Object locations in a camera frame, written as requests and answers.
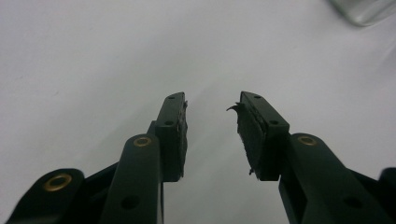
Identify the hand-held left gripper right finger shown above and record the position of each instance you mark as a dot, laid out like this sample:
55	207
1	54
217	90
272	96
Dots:
264	140

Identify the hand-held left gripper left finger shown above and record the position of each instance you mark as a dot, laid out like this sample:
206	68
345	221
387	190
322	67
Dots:
169	137

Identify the clear plastic object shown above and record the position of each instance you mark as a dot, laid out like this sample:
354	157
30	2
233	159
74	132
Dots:
362	11

